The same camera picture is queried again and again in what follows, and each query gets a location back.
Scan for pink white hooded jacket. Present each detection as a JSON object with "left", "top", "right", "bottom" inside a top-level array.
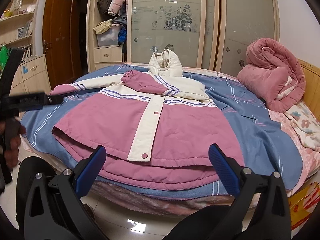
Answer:
[{"left": 52, "top": 49, "right": 244, "bottom": 191}]

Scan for person left hand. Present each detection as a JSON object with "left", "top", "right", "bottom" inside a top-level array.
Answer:
[{"left": 3, "top": 118, "right": 26, "bottom": 171}]

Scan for light wood side cabinet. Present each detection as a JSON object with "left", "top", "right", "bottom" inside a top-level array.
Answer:
[{"left": 10, "top": 55, "right": 52, "bottom": 95}]

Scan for yellow red shopping bag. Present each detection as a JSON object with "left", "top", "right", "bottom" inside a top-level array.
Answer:
[{"left": 288, "top": 182, "right": 319, "bottom": 230}]

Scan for pink floral mattress cover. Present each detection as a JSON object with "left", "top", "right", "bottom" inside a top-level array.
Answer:
[{"left": 21, "top": 62, "right": 320, "bottom": 217}]

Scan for floral white blanket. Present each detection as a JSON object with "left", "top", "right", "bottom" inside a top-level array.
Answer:
[{"left": 284, "top": 100, "right": 320, "bottom": 152}]

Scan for brown wooden door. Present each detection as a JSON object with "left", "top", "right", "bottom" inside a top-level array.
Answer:
[{"left": 42, "top": 0, "right": 88, "bottom": 89}]

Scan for beige cloth bag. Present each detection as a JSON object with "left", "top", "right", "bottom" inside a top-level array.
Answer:
[{"left": 93, "top": 20, "right": 114, "bottom": 34}]

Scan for clear plastic storage box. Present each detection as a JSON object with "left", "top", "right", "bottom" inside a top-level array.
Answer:
[{"left": 96, "top": 25, "right": 121, "bottom": 47}]

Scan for wooden bed headboard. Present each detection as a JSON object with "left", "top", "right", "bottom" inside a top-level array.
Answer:
[{"left": 298, "top": 59, "right": 320, "bottom": 121}]

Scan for blue garment in wardrobe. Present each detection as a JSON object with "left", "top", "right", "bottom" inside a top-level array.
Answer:
[{"left": 118, "top": 28, "right": 127, "bottom": 46}]

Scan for rolled pink quilt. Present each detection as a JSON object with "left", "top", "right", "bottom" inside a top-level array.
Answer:
[{"left": 237, "top": 38, "right": 306, "bottom": 113}]

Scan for beige sliding door wardrobe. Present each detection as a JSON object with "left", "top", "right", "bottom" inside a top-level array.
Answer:
[{"left": 86, "top": 0, "right": 279, "bottom": 76}]

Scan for wall bookshelf with books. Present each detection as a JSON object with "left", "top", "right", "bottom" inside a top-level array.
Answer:
[{"left": 1, "top": 0, "right": 39, "bottom": 61}]

